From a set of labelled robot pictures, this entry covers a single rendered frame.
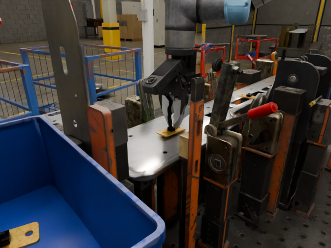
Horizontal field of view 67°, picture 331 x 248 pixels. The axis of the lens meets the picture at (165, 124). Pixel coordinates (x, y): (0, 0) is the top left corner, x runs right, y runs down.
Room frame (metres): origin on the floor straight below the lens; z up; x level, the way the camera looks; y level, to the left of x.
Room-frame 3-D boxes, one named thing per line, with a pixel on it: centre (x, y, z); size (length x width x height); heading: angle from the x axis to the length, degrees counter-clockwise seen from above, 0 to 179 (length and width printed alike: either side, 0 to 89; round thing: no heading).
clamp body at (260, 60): (1.53, -0.60, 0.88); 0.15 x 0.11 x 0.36; 47
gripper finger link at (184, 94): (0.62, -0.04, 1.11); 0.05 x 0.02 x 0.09; 47
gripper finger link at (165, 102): (0.67, -0.02, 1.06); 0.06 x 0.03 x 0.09; 137
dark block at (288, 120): (0.66, -0.34, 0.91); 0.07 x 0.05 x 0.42; 47
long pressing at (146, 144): (0.99, -0.34, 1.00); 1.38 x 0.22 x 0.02; 137
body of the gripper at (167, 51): (0.66, -0.04, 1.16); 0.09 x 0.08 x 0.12; 137
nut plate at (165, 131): (0.63, -0.02, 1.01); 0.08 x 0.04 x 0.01; 137
